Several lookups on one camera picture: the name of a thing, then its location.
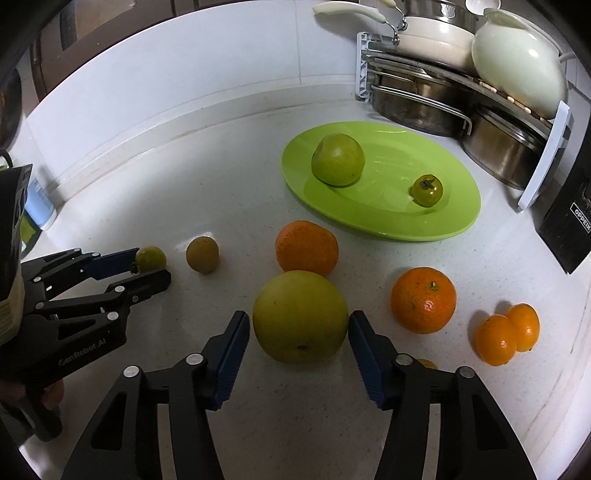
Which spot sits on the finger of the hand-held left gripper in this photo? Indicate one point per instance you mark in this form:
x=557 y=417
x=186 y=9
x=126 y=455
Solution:
x=147 y=281
x=115 y=263

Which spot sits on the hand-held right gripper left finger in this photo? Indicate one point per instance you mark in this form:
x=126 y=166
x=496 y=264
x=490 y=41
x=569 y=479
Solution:
x=233 y=355

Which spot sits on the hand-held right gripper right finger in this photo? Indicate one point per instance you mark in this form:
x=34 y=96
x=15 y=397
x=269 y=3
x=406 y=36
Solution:
x=364 y=355

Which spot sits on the green tomato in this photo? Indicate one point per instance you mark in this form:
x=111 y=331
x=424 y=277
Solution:
x=152 y=258
x=427 y=191

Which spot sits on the large yellow-green apple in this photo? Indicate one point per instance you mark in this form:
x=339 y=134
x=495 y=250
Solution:
x=300 y=314

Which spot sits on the large orange with stem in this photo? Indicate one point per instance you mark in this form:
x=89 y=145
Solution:
x=422 y=300

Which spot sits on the small orange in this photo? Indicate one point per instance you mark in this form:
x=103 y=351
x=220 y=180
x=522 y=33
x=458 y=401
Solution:
x=494 y=341
x=526 y=325

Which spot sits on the green plastic plate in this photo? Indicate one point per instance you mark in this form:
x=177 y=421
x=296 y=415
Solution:
x=392 y=217

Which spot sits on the person's left hand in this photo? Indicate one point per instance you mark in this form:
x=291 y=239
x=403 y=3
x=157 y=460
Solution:
x=51 y=397

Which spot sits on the blue and white bottle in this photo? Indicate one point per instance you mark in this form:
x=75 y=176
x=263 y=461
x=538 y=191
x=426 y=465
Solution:
x=41 y=207

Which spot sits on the green apple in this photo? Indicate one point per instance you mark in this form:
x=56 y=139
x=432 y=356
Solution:
x=337 y=159

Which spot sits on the black box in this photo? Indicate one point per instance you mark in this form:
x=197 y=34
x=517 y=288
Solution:
x=568 y=230

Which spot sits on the brown wooden cabinet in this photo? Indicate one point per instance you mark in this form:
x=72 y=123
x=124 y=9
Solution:
x=115 y=23

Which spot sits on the steel pot with lid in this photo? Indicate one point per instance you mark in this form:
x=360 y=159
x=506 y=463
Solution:
x=498 y=147

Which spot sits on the steel corner pot rack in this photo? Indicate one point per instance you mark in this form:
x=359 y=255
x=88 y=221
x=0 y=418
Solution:
x=367 y=69

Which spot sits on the wooden bead trivet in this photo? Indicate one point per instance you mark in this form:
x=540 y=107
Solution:
x=519 y=105

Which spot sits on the cream frying pan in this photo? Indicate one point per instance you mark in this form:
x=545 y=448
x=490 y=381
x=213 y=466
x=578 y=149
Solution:
x=429 y=41

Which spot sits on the tall steel pot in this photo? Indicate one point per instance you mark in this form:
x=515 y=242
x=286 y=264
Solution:
x=438 y=9

